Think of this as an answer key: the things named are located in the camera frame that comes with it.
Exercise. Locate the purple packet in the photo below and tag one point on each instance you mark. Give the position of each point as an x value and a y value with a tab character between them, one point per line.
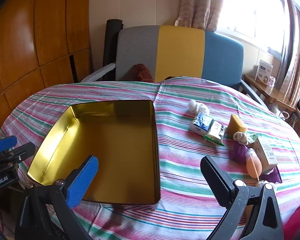
240	152

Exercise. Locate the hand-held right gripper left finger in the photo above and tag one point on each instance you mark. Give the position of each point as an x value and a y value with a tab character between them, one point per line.
82	182

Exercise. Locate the small pink jar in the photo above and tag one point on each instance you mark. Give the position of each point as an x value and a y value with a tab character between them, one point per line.
271	81

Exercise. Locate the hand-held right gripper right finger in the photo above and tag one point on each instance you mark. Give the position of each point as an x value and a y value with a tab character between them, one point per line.
215	180

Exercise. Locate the blue white tissue packet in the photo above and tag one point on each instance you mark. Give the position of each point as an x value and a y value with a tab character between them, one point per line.
201	123

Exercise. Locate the white candy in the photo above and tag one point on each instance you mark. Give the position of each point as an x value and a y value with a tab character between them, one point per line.
240	137
202	108

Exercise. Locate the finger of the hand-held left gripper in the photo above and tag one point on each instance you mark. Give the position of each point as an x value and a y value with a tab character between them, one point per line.
17	152
3	143

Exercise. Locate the white cardboard box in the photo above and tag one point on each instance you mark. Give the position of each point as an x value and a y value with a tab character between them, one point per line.
263	71

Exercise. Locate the yellow sponge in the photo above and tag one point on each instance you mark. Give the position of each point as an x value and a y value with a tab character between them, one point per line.
236	126

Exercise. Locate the green white carton box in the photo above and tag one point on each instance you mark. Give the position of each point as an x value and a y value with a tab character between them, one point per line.
265	152

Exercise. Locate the green white snack packet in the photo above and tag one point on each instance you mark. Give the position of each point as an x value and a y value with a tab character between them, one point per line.
215	132

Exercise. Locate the thin wooden stick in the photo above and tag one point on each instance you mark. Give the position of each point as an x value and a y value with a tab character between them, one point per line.
256	172

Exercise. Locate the wooden wardrobe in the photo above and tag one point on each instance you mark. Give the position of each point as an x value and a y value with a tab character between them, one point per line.
27	42

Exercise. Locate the red garment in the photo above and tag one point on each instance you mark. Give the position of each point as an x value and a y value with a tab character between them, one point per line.
297	222

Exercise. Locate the black rolled mat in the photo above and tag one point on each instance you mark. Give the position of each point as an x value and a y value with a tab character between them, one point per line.
112	40

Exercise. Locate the dark red cloth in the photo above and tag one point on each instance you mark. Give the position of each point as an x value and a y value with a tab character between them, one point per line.
141	72

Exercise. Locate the window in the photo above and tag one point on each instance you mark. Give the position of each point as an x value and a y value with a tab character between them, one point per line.
252	12

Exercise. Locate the orange jelly cup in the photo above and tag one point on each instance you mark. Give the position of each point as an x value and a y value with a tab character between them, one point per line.
253	167

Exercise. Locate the wooden side table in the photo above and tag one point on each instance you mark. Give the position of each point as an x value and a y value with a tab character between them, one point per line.
277	97

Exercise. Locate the gold metal tin box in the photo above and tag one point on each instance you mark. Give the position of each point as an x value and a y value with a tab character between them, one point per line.
115	155

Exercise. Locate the grey yellow blue chair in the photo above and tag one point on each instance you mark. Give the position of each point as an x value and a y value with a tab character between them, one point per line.
180	52

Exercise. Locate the pink patterned curtain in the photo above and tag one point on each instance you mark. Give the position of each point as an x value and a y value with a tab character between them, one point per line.
200	2
297	55

